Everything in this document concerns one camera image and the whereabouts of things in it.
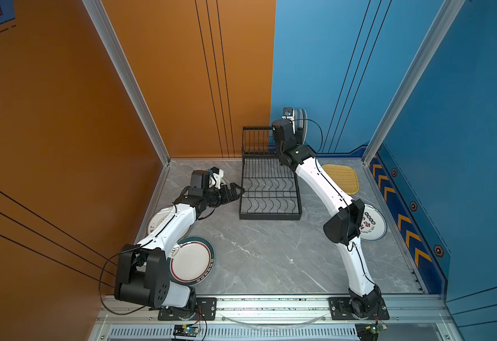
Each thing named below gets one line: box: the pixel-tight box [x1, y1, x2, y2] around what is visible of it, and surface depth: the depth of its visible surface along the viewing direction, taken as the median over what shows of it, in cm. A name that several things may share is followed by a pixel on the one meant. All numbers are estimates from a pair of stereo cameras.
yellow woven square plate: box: [321, 164, 360, 196], surface depth 114 cm
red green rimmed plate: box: [167, 235, 216, 287], surface depth 86 cm
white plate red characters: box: [359, 203, 388, 241], surface depth 96 cm
